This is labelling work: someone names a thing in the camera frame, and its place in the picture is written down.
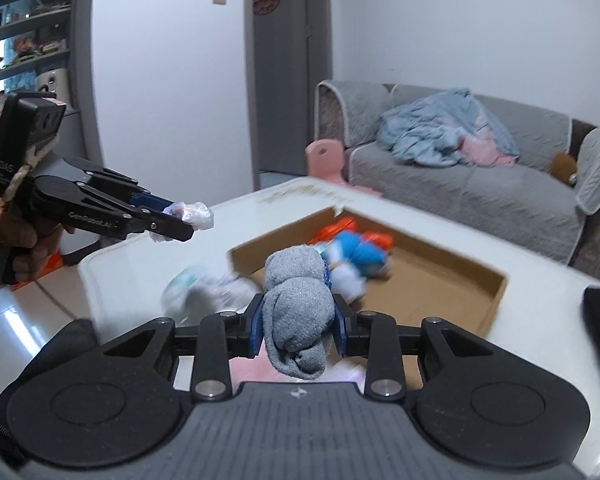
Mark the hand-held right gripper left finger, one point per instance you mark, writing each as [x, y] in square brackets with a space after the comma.
[256, 322]

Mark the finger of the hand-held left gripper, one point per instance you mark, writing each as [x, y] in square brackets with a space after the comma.
[150, 202]
[170, 229]

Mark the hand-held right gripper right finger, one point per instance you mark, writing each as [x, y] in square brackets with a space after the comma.
[339, 327]

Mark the bubble roll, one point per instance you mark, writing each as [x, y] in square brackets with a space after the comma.
[195, 215]

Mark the grey sock roll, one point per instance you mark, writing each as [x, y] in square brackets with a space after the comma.
[295, 305]

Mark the white blue sock roll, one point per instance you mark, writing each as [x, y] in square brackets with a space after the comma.
[347, 284]

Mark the pink fluffy sock roll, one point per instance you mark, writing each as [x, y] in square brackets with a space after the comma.
[250, 372]

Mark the white green sock roll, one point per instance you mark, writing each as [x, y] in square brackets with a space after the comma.
[200, 287]

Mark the orange sock roll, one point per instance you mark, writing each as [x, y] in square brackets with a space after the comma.
[330, 232]

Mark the shallow cardboard box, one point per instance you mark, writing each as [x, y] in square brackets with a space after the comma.
[430, 280]

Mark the person's left hand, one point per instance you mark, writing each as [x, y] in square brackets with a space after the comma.
[0, 225]

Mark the white round appliance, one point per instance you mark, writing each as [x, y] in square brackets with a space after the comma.
[52, 85]

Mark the grey shelving unit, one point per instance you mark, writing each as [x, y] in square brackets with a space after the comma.
[30, 20]

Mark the pink plastic stool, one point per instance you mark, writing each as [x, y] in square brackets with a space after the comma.
[325, 157]

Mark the grey sofa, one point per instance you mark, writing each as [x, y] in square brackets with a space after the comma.
[455, 200]

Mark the dark grey door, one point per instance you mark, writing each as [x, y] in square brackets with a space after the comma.
[285, 85]

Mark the light blue blanket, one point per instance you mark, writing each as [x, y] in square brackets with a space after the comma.
[430, 130]

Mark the pink cloth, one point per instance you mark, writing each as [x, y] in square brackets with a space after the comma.
[485, 150]

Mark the brown plush toy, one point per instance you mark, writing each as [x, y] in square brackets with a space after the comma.
[562, 167]

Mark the grey knitted sofa throw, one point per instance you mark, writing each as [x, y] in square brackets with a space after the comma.
[597, 170]

